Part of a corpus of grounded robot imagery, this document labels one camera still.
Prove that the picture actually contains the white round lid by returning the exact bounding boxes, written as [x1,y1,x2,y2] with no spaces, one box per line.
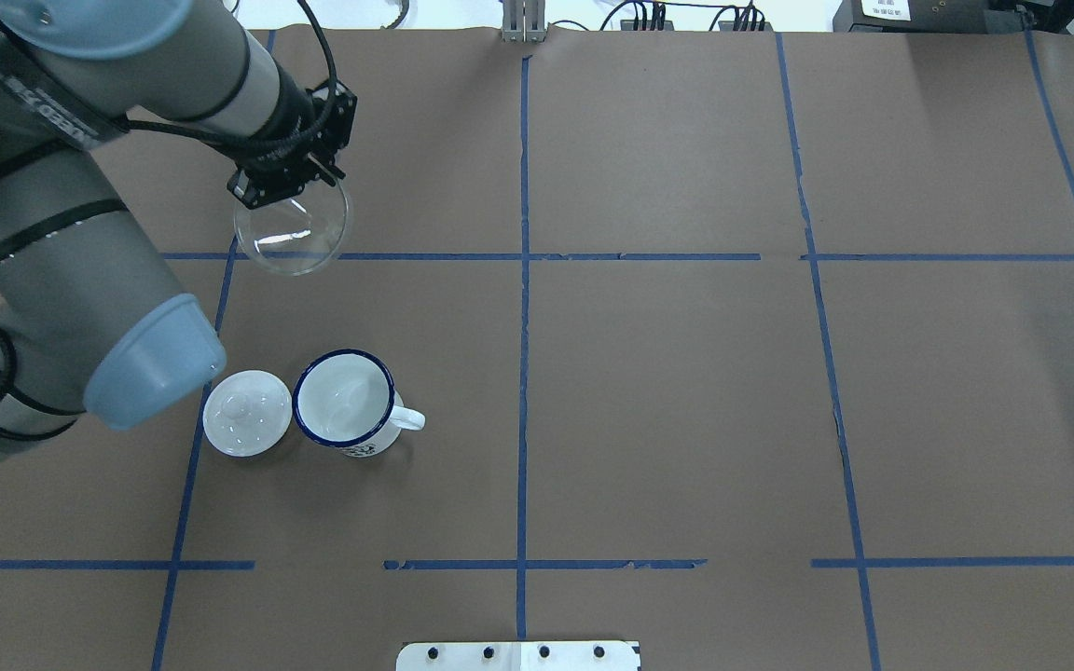
[201,370,293,460]

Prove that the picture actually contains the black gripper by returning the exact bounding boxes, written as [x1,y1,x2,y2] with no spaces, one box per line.
[227,79,357,210]

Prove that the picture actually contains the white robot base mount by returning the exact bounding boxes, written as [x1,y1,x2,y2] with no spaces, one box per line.
[395,640,642,670]

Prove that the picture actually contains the black cables at table edge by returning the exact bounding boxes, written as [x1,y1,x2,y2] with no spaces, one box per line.
[546,0,771,33]

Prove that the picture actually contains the black equipment box with label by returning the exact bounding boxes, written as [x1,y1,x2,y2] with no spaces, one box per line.
[832,1,1055,34]

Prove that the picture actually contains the clear glass funnel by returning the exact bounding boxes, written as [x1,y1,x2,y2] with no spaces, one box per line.
[233,180,352,276]

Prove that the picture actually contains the grey metal bracket at edge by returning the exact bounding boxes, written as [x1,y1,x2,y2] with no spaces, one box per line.
[499,0,548,44]

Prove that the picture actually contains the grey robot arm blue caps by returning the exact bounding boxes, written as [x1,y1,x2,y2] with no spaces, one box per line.
[0,1,357,464]

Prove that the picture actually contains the white enamel mug blue rim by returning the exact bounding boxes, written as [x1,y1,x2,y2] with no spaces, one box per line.
[293,349,427,460]

